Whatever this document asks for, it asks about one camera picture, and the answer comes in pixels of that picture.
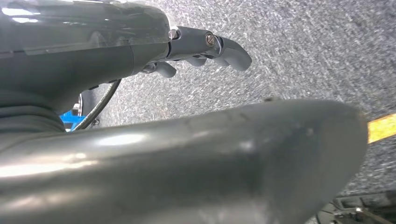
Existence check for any black robot foot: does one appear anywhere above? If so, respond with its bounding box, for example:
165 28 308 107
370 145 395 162
315 190 396 224

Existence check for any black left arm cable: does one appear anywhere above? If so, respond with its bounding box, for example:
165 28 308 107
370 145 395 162
72 78 122 131

